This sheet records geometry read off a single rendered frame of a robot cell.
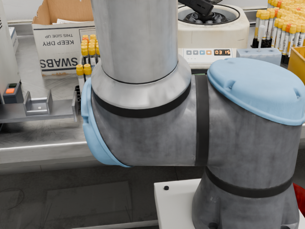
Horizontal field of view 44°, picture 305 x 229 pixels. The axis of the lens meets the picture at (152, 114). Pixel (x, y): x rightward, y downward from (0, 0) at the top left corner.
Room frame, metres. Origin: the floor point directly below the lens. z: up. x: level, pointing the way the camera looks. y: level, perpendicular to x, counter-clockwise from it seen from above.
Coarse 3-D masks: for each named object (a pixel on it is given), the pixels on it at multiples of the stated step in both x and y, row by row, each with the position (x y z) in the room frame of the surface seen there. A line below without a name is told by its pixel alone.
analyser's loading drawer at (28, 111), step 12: (48, 96) 0.70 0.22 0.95; (0, 108) 0.71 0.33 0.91; (12, 108) 0.71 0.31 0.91; (24, 108) 0.67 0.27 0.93; (36, 108) 0.71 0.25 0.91; (48, 108) 0.68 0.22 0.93; (60, 108) 0.70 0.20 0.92; (72, 108) 0.68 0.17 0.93; (0, 120) 0.67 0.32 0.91; (12, 120) 0.67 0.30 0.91; (24, 120) 0.67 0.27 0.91
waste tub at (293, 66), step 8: (296, 48) 0.86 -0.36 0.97; (304, 48) 0.87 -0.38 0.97; (296, 56) 0.83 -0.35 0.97; (304, 56) 0.87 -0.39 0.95; (288, 64) 0.86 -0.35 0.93; (296, 64) 0.82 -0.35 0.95; (304, 64) 0.79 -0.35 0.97; (296, 72) 0.81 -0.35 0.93; (304, 72) 0.78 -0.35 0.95; (304, 80) 0.77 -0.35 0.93
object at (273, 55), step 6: (264, 48) 0.86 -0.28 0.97; (270, 48) 0.86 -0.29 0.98; (276, 48) 0.86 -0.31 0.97; (240, 54) 0.83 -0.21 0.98; (246, 54) 0.83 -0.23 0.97; (252, 54) 0.83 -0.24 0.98; (258, 54) 0.83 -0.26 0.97; (264, 54) 0.83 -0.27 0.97; (270, 54) 0.83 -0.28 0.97; (276, 54) 0.83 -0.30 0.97; (264, 60) 0.83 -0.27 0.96; (270, 60) 0.83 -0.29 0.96; (276, 60) 0.83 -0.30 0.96
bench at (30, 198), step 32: (32, 32) 1.28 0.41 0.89; (32, 64) 1.03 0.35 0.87; (32, 96) 0.83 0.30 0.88; (64, 96) 0.83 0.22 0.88; (32, 128) 0.69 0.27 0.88; (64, 128) 0.68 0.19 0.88; (0, 160) 0.61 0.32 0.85; (32, 160) 0.62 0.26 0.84; (64, 160) 0.65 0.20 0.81; (0, 192) 1.13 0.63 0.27; (32, 192) 1.12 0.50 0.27; (64, 192) 1.12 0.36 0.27; (96, 192) 1.11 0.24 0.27; (128, 192) 1.11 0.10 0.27; (0, 224) 0.96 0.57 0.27; (32, 224) 0.96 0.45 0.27; (64, 224) 0.95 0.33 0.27; (96, 224) 0.95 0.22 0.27; (128, 224) 0.95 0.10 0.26
